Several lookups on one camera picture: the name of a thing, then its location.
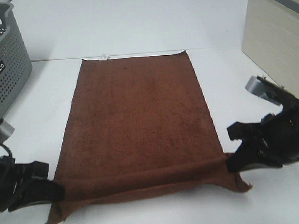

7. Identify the beige storage box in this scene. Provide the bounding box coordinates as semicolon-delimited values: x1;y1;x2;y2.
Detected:
242;0;299;99

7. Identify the grey perforated plastic basket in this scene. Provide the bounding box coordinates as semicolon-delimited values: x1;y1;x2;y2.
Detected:
0;2;32;120

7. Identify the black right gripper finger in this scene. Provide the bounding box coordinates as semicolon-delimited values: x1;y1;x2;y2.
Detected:
226;121;264;140
226;140;282;173

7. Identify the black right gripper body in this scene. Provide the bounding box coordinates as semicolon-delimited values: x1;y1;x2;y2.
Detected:
257;105;299;168

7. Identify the white towel care label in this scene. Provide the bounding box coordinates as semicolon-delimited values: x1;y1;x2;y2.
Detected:
99;54;110;61

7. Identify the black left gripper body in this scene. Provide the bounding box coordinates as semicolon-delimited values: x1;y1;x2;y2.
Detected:
0;156;17;212

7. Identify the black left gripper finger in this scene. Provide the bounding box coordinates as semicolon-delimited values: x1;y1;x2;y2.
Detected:
8;178;65;211
15;161;49;179

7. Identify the brown towel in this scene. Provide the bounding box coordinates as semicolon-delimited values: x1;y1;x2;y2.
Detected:
46;52;251;224

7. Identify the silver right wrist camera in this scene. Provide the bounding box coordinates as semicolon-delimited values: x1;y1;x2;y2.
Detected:
245;76;282;106

